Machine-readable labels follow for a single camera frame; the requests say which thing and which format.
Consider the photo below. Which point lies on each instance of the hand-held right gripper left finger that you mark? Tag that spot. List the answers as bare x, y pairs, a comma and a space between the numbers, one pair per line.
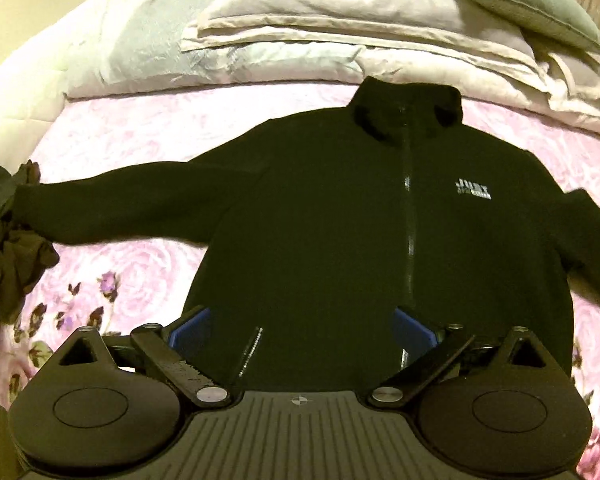
192, 332

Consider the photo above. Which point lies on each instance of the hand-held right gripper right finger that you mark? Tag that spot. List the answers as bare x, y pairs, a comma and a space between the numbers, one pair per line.
411, 332

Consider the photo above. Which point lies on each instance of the black zip fleece jacket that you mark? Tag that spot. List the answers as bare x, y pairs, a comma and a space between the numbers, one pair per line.
330, 210

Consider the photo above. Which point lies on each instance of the pile of unfolded dark clothes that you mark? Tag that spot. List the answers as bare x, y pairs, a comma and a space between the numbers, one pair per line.
10, 260

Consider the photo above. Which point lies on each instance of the pink floral blanket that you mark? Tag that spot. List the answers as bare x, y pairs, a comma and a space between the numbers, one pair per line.
155, 125

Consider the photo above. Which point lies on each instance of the pale green quilt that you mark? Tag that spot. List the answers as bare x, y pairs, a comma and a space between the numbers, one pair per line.
130, 45

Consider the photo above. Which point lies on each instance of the beige quilted bed cover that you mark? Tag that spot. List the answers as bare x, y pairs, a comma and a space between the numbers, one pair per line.
15, 75

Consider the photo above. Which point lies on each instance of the folded beige comforter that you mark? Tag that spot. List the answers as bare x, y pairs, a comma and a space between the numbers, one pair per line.
330, 15

